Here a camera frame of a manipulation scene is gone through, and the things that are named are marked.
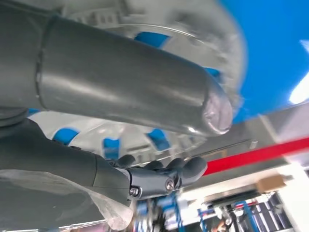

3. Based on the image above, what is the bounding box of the white curved plastic part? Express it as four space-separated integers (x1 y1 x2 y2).
289 71 309 105

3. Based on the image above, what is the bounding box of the red barrier belt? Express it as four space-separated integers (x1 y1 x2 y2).
203 137 309 177

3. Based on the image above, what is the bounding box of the brown cardboard box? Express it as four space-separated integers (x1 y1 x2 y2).
255 174 287 195

